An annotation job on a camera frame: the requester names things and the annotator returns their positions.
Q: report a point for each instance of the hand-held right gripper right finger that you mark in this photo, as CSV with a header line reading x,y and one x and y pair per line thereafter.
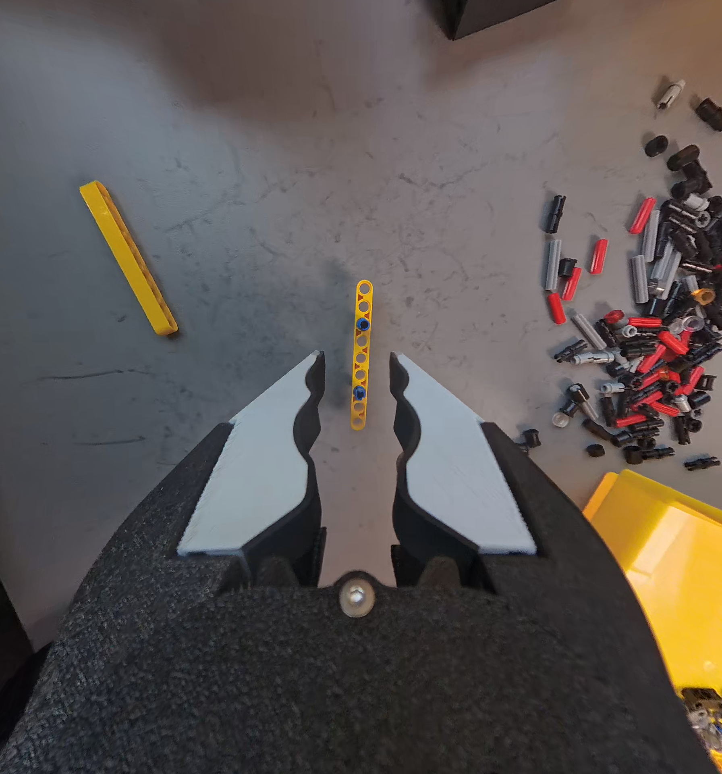
x,y
457,477

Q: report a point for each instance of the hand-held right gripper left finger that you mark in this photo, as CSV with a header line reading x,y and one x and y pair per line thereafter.
x,y
258,477

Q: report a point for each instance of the yellow lego beam with blue pins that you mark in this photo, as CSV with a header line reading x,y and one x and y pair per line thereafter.
x,y
363,325

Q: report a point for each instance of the long yellow lego beam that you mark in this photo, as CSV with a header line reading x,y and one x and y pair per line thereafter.
x,y
128,257

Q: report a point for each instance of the pile of small lego pins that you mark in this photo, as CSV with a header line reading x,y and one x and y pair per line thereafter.
x,y
693,242

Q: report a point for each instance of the heap of grey lego connectors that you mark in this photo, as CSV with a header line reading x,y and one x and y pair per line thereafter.
x,y
708,707

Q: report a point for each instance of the yellow plastic bin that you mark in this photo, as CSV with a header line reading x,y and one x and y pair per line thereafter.
x,y
687,574

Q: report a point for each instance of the black box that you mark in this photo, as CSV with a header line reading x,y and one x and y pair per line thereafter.
x,y
488,15

